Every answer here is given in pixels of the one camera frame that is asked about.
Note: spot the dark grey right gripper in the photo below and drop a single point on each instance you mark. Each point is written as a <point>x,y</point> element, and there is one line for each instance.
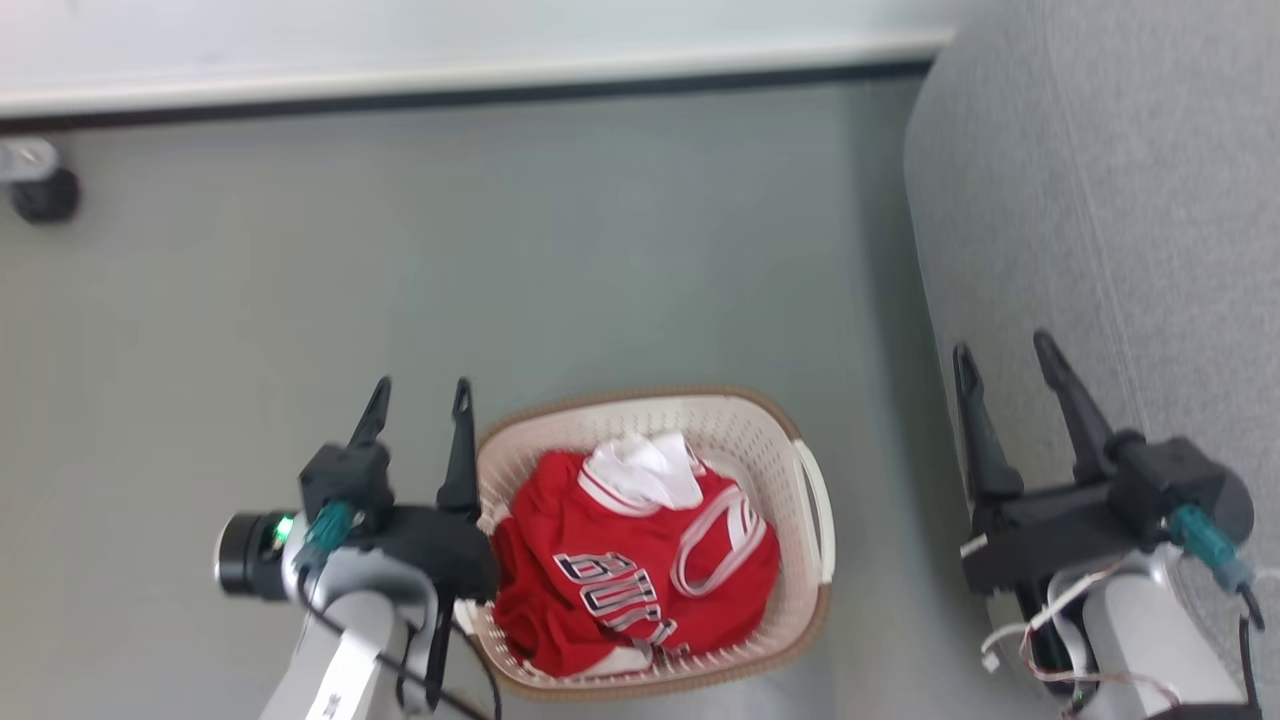
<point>1080,525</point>

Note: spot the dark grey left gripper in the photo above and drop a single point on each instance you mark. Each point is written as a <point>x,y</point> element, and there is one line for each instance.
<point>440,545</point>

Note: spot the red basketball jersey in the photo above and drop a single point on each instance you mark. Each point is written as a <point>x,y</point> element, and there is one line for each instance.
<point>610,560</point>

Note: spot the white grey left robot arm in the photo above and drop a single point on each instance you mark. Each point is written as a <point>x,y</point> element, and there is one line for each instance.
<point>340,640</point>

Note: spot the beige plastic laundry basket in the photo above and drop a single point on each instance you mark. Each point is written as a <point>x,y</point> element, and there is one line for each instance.
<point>780,450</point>

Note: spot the grey fabric sofa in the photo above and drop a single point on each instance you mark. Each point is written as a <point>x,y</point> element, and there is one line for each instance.
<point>1120,200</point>

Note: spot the white paper label tag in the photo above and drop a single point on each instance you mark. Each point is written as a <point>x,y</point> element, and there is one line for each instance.
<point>340,690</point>

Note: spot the black caster wheel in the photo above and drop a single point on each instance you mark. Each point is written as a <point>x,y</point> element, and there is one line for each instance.
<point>40,190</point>

